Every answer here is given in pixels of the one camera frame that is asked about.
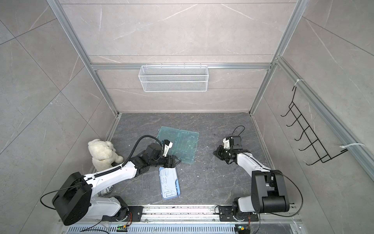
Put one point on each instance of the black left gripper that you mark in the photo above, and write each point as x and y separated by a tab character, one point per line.
175	164

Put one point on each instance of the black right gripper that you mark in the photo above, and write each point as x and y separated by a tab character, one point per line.
218	152

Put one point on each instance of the green transparent ruler set case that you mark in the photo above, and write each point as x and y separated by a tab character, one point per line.
185	143

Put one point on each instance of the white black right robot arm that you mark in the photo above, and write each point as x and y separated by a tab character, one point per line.
268	190

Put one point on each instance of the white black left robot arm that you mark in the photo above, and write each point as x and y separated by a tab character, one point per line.
77	198

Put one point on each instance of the blue geometry set case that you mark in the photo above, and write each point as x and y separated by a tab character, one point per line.
169	183

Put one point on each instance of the white teddy bear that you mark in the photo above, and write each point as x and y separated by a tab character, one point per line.
103	154

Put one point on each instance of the printed newspaper pattern pouch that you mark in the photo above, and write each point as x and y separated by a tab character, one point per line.
105	191

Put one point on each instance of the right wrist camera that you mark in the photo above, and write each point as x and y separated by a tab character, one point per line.
233	143

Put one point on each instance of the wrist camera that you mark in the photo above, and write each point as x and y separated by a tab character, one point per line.
233	143
167	145

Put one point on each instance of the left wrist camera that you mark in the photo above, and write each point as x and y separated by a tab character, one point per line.
167	145

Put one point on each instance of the aluminium front rail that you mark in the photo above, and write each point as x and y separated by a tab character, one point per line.
182	213

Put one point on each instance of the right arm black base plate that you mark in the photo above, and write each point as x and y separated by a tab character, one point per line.
229	214

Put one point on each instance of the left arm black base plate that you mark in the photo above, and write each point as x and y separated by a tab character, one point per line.
125	214

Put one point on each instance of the white wire mesh basket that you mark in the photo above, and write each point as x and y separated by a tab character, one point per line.
174	78

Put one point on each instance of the black wire hook rack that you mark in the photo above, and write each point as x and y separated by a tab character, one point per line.
309	133

